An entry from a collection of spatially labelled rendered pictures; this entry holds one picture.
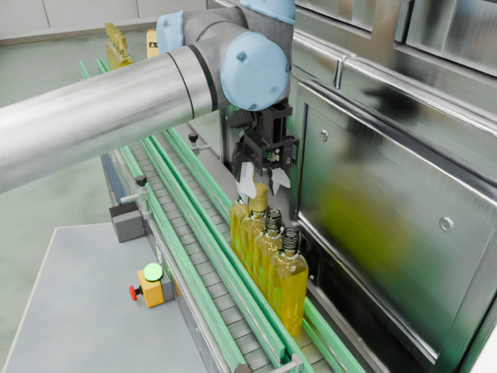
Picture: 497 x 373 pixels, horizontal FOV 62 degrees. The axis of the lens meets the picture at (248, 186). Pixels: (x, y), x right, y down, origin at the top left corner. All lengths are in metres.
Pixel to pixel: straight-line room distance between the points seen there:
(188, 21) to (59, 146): 0.24
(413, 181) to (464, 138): 0.11
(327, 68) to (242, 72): 0.34
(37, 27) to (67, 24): 0.38
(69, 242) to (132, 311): 0.36
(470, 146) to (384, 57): 0.20
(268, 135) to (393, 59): 0.21
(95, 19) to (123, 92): 6.10
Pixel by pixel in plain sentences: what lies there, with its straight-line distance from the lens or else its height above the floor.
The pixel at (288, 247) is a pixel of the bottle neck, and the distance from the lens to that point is 0.72.
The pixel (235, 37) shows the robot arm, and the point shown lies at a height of 1.49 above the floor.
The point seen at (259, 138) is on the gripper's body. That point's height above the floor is 1.29.
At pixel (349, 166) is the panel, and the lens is 0.75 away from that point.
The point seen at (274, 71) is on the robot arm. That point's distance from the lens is 0.44.
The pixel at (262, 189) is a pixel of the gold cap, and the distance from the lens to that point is 0.78.
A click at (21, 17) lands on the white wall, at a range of 6.43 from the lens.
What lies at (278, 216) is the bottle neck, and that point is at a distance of 0.74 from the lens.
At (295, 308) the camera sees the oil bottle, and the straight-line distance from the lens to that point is 0.82.
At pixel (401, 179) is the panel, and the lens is 0.66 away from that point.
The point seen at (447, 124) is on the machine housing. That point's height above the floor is 1.38.
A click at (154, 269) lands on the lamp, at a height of 0.85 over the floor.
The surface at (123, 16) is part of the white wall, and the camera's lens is 6.58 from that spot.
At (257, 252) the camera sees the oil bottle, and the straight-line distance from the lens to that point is 0.80.
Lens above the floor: 1.61
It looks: 35 degrees down
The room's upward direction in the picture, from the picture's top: straight up
